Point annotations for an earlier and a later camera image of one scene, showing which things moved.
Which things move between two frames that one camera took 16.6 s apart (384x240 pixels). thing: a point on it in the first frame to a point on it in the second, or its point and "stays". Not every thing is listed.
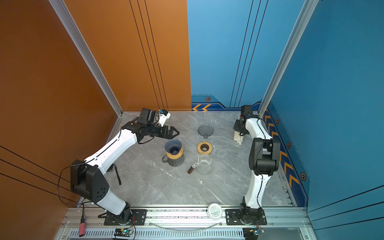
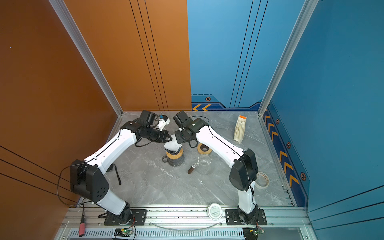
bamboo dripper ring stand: (176, 156) stays
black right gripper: (236, 127) to (178, 138)
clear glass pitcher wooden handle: (204, 165) stays
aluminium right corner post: (307, 10) stays
